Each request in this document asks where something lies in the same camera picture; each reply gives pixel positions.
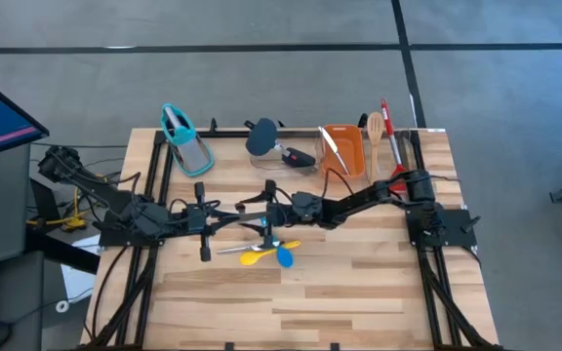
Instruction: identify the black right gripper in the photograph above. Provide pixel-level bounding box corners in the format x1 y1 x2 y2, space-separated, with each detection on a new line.
235 179 295 245

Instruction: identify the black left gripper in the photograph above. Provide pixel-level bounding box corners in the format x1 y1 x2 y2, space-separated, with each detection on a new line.
184 182 246 263

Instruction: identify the steel butter knife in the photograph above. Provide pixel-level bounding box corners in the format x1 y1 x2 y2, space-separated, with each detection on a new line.
317 125 351 176
216 242 282 255

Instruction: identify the blue silicone spoon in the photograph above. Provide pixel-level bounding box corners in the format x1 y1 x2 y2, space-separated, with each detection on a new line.
260 216 295 270

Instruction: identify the black utensil with red mark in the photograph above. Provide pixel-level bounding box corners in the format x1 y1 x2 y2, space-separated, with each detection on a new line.
279 146 318 169

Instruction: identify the black round-headed spatula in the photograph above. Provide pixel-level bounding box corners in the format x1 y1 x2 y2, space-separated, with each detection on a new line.
244 117 279 158

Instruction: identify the wooden slotted spatula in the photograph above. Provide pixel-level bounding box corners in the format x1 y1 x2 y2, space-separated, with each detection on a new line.
365 111 386 185

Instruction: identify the red slotted spatula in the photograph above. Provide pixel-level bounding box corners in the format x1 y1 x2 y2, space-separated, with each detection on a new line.
379 97 410 195

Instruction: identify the yellow silicone spoon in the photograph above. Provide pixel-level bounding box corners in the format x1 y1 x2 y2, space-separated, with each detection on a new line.
239 239 302 267

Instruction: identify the clear plastic bin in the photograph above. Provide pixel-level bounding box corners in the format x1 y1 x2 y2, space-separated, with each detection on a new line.
362 127 422 191
248 131 325 178

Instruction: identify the teal steel box grater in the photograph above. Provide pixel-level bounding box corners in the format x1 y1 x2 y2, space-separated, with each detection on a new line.
159 102 216 178

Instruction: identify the orange plastic bin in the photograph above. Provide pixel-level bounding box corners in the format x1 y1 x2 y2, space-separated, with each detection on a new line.
319 123 367 179

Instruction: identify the white paper sheet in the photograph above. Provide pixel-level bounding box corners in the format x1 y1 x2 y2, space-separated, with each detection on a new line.
60 235 100 304

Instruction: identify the black aluminium frame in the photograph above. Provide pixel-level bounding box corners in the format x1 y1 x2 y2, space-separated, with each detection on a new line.
78 116 506 351

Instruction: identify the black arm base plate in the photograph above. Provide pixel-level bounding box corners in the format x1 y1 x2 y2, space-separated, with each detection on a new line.
96 214 166 249
405 207 478 249

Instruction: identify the yellow cable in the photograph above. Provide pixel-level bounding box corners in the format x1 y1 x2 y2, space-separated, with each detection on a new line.
25 174 100 233

